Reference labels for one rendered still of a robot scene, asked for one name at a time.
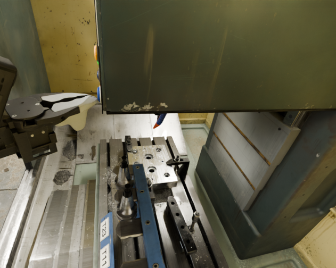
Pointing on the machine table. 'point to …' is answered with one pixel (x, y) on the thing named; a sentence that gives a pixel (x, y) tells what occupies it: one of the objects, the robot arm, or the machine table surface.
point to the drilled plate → (161, 183)
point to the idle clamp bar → (186, 245)
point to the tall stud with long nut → (194, 220)
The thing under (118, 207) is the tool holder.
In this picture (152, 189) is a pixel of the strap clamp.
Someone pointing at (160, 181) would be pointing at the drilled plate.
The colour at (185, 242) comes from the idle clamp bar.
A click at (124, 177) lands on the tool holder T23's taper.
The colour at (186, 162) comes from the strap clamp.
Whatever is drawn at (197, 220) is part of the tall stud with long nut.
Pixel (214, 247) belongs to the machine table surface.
